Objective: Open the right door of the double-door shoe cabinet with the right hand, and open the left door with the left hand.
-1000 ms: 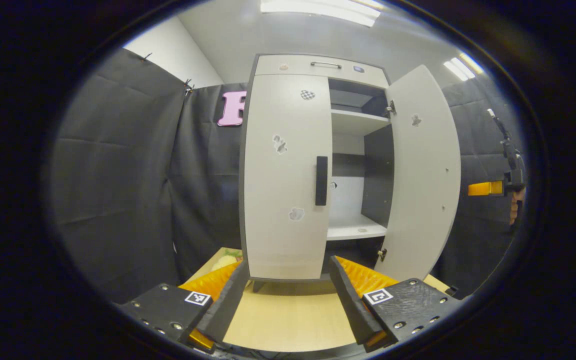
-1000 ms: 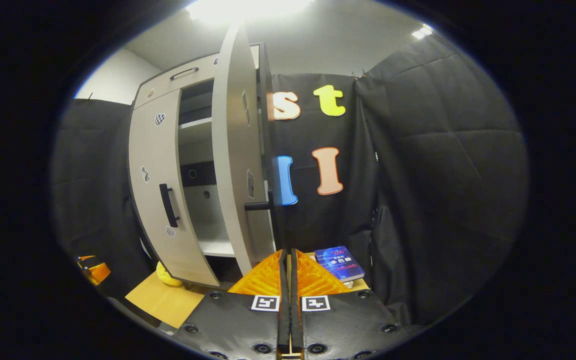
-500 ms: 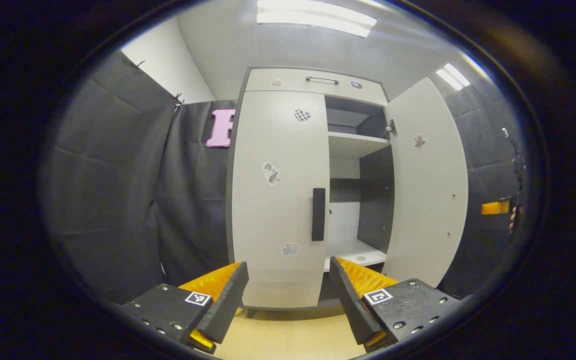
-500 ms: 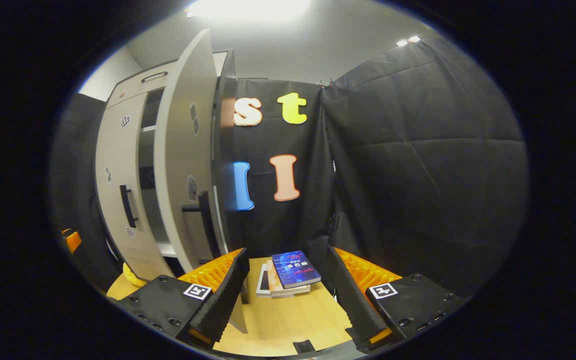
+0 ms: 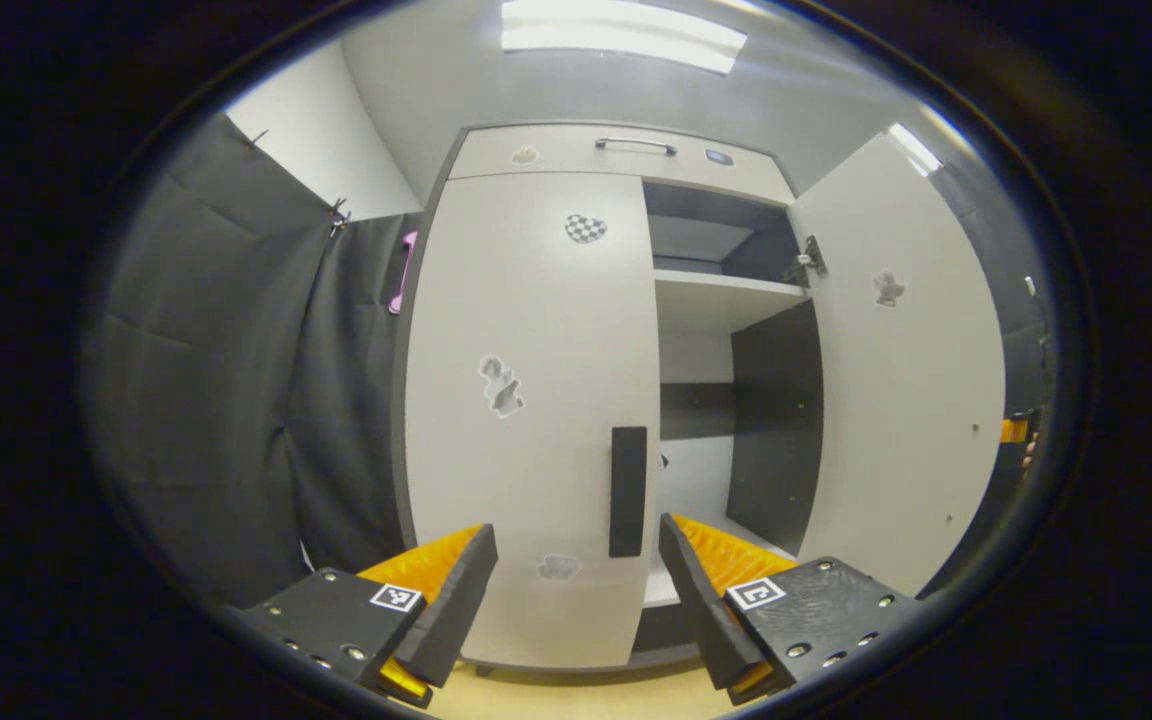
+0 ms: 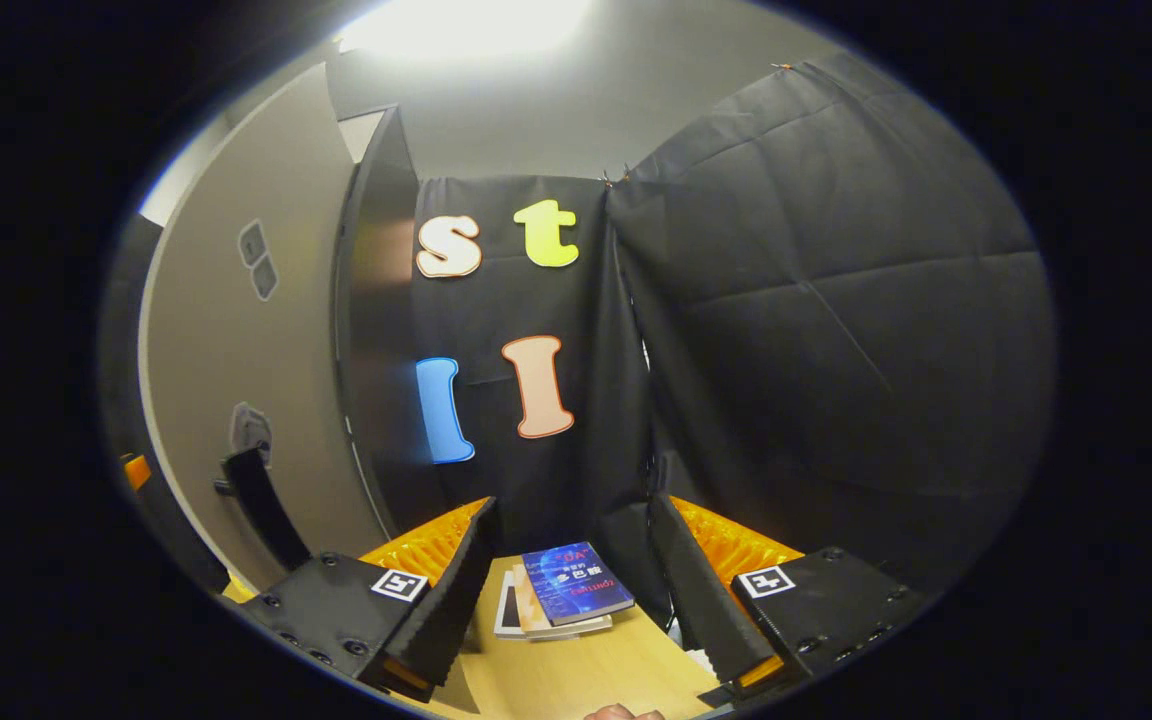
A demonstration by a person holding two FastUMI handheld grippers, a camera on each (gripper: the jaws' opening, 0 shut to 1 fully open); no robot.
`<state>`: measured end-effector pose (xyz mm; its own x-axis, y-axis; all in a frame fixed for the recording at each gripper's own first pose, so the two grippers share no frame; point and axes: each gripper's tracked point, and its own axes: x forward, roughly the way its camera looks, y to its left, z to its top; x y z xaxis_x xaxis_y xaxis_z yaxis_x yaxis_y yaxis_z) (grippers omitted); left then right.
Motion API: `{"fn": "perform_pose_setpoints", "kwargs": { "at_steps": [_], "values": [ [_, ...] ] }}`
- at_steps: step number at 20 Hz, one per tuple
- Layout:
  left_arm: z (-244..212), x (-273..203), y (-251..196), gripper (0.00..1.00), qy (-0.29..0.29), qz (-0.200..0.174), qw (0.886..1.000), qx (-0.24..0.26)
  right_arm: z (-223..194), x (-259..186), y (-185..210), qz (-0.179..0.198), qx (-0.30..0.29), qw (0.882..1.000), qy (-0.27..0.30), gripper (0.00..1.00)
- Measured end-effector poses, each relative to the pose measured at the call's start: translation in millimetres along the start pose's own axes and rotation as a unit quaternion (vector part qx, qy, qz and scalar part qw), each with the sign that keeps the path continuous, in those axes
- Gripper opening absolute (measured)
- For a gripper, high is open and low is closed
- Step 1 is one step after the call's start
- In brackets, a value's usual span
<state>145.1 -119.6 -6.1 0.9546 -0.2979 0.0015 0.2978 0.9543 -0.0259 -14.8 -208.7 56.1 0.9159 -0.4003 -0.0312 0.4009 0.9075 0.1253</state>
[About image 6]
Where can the long ceiling light panel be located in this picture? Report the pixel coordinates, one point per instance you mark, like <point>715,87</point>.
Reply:
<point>466,25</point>

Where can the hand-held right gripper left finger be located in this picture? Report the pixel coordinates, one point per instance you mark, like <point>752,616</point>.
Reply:
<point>451,600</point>

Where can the black backdrop cloth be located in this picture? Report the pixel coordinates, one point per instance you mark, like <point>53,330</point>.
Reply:
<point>836,350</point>

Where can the grey double-door shoe cabinet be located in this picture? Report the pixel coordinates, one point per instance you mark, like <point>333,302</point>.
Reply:
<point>381,350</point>

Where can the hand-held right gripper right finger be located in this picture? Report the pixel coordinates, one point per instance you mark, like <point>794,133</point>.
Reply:
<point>696,600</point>

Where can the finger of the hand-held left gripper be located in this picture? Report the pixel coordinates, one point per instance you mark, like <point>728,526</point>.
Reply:
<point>136,472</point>

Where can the blue book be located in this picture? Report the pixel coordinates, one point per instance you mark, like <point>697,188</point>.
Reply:
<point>576,585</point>

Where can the beige book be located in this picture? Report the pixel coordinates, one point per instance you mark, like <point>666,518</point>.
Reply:
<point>534,620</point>

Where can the grey cabinet door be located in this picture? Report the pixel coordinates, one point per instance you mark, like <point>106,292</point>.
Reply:
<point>266,360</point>

